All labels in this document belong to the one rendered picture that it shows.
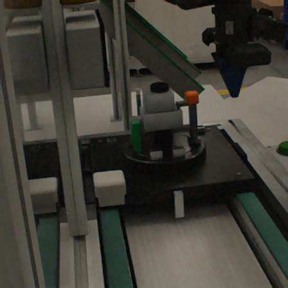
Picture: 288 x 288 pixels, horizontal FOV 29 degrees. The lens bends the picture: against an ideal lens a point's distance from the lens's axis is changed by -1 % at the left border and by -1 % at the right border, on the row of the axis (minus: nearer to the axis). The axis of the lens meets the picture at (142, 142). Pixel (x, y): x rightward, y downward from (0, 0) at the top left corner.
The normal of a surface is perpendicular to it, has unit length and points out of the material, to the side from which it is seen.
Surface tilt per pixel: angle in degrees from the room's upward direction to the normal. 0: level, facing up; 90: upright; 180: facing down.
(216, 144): 0
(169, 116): 90
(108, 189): 90
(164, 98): 90
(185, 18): 90
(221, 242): 0
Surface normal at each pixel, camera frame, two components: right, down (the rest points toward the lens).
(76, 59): 0.13, 0.36
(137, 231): -0.07, -0.93
